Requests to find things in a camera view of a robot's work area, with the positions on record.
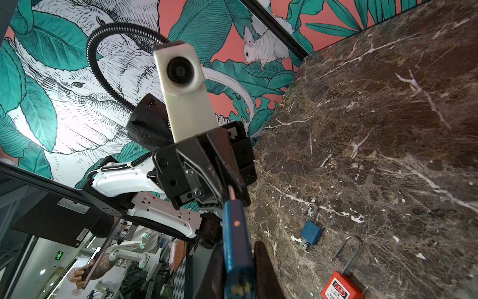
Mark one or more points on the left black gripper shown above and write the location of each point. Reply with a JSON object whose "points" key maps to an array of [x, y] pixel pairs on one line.
{"points": [[206, 168]]}

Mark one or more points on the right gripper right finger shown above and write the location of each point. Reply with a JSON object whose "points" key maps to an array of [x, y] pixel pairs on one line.
{"points": [[267, 284]]}

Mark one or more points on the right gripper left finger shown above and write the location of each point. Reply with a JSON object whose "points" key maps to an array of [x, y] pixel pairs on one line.
{"points": [[212, 285]]}

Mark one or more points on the blue padlock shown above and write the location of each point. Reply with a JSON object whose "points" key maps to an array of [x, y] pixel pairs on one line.
{"points": [[311, 232], [240, 281]]}

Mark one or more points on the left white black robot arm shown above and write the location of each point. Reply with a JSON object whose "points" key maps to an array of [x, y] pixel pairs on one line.
{"points": [[124, 190]]}

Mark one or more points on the red safety padlock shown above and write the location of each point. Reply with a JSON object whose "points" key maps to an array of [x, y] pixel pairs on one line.
{"points": [[338, 286]]}

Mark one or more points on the silver key with ring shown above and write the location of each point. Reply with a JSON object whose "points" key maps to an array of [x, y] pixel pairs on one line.
{"points": [[305, 246]]}

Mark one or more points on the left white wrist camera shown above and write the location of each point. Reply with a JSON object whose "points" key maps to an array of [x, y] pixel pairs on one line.
{"points": [[187, 102]]}

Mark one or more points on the left black frame post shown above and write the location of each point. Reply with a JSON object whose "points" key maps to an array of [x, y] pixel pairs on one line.
{"points": [[276, 28]]}

